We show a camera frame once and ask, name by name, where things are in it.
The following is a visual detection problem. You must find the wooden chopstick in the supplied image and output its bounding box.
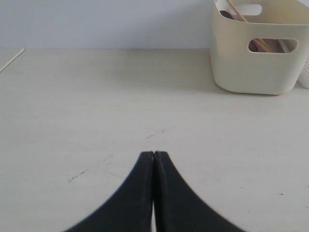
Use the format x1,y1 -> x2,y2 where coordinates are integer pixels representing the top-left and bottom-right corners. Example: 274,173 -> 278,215
253,39 -> 270,52
226,0 -> 266,43

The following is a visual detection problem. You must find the silver table knife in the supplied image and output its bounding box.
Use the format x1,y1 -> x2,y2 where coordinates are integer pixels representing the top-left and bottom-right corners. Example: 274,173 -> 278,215
278,40 -> 290,53

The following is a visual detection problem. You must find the cream plastic bin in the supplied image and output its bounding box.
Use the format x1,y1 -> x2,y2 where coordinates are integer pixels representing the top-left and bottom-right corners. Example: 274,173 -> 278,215
210,0 -> 309,95

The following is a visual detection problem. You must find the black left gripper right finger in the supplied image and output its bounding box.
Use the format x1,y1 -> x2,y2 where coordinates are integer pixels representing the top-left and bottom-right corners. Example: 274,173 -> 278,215
154,151 -> 243,232

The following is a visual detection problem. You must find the white perforated plastic basket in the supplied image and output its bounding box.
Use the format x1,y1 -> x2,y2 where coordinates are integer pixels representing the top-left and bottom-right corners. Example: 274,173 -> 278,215
298,57 -> 309,89

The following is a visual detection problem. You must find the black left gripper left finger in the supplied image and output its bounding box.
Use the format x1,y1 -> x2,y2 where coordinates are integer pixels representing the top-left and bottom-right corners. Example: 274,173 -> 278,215
67,151 -> 154,232

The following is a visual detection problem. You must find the brown wooden plate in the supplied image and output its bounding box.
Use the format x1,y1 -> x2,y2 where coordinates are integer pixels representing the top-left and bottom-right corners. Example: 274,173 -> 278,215
248,39 -> 284,53

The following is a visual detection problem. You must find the dark wooden spoon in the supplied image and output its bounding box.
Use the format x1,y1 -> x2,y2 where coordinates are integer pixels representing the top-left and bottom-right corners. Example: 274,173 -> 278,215
220,11 -> 237,20

